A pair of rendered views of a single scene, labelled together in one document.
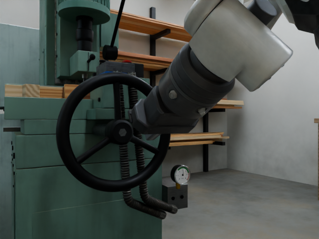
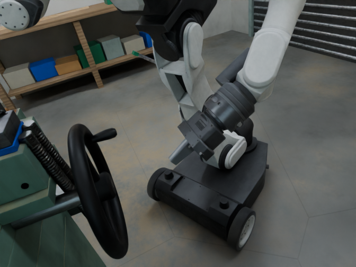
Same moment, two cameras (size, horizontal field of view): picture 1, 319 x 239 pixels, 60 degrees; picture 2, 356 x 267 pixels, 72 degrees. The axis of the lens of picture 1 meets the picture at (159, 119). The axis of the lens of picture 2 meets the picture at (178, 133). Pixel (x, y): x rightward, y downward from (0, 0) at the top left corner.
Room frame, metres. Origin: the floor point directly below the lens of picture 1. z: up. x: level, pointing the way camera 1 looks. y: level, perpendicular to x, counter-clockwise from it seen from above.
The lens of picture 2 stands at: (0.39, 0.41, 1.18)
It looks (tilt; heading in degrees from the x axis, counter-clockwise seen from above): 36 degrees down; 285
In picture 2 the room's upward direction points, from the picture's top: 12 degrees counter-clockwise
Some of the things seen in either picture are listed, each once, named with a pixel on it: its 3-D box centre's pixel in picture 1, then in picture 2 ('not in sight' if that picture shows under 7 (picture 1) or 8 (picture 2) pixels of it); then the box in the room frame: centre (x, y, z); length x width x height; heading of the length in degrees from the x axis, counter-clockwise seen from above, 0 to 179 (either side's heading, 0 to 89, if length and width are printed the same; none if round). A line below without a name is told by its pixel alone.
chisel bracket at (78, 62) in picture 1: (83, 67); not in sight; (0.99, 0.27, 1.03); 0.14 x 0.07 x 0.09; 29
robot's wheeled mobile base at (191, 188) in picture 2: not in sight; (220, 163); (0.47, -0.61, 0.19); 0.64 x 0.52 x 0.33; 59
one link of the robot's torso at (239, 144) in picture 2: not in sight; (222, 148); (0.45, -0.63, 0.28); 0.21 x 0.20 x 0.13; 59
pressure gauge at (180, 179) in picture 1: (179, 177); not in sight; (0.91, -0.07, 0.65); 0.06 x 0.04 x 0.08; 119
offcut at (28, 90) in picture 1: (31, 91); not in sight; (0.77, 0.36, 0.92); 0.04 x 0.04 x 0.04; 39
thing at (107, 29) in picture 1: (107, 32); not in sight; (1.23, 0.23, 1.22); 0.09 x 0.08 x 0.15; 29
